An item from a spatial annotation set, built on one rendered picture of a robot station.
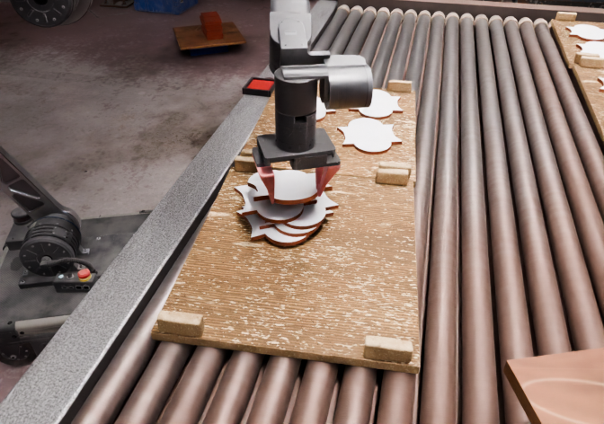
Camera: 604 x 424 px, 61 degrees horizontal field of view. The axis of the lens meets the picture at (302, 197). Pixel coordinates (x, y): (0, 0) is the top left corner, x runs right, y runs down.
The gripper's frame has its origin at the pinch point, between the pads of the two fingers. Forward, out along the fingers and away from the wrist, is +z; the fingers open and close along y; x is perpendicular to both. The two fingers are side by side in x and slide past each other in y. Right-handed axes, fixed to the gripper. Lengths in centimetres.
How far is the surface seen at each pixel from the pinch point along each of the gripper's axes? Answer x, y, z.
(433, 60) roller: 67, 58, 11
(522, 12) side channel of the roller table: 97, 108, 9
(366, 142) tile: 23.8, 21.1, 7.7
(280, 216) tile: 0.0, -2.3, 4.1
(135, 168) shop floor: 180, -41, 105
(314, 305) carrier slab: -15.5, -1.2, 8.0
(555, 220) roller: -5.5, 45.6, 9.9
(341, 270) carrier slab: -9.9, 4.7, 8.1
